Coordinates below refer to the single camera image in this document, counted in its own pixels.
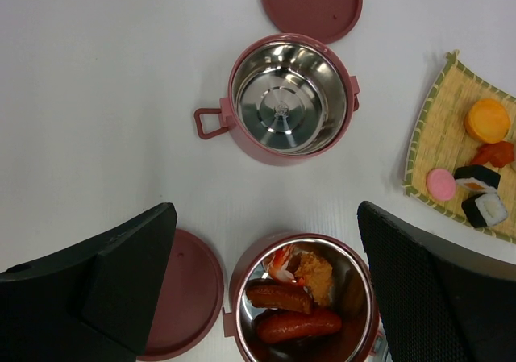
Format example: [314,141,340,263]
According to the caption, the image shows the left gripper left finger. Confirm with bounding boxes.
[1,202,177,361]

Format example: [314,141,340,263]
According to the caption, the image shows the lower dark red lid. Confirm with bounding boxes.
[138,229,224,361]

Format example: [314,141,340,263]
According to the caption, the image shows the dark red lid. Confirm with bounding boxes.
[261,0,364,44]
[138,229,224,361]

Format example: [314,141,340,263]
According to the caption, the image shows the upper pink steel pot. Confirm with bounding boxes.
[193,34,360,166]

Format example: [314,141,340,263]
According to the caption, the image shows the bamboo tray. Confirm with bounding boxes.
[403,50,515,226]

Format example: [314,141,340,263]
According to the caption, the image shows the orange toy fruit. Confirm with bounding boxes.
[464,98,511,144]

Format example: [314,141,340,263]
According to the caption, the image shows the red chicken wing toy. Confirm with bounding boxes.
[470,141,515,169]

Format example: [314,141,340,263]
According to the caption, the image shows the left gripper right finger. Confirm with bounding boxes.
[357,201,515,361]

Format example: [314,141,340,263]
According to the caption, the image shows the lower pink steel pot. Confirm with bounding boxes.
[223,232,380,361]

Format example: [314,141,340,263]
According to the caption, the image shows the sushi roll white centre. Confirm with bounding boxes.
[461,193,509,228]

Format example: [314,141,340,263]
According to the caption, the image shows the fried cutlet toy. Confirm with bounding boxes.
[294,252,334,307]

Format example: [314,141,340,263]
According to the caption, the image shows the pink round toy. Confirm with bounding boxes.
[427,168,456,202]

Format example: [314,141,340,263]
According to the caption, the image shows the toy shrimp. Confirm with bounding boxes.
[264,244,305,287]

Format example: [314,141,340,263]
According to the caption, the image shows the pink steel pot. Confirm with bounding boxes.
[193,34,360,166]
[223,232,380,361]

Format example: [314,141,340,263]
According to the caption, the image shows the upper dark red lid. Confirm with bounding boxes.
[261,0,364,44]

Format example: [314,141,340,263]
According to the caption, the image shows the sushi roll orange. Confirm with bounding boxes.
[454,164,501,193]

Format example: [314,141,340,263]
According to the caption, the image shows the red sausage toy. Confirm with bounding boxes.
[256,309,343,344]

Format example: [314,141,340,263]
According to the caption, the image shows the brown sausage toy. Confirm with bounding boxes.
[246,284,313,314]

